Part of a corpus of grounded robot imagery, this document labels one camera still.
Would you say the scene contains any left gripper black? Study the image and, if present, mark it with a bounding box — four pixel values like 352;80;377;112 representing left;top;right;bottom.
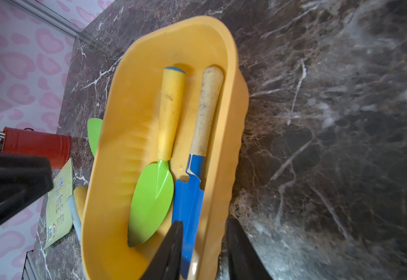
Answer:
0;154;53;225

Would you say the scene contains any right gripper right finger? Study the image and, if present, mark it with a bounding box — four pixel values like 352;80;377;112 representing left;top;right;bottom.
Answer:
226;218;272;280

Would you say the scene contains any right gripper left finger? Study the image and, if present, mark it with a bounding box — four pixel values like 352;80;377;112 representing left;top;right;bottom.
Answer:
140;221;184;280

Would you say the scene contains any blue shovel wooden handle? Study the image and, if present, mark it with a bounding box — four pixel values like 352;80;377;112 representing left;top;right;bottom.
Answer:
173;65;224;279

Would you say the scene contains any light blue plastic shovel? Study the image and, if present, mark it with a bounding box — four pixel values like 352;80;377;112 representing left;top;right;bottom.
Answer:
67;195;81;242

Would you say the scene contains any yellow plastic storage box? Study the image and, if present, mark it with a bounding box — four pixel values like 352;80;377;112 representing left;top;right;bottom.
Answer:
81;16;249;280

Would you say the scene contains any green shovel behind box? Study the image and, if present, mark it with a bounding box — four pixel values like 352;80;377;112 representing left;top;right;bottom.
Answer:
87;118;103;157

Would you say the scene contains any red pen holder cup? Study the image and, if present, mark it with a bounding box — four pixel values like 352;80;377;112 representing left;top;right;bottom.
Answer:
0;127;71;169

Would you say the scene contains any yellow green booklet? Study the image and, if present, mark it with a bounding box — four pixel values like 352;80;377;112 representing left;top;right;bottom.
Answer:
43;158;73;250

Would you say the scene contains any light green shovel wooden handle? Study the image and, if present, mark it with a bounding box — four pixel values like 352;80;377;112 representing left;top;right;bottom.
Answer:
127;66;186;247

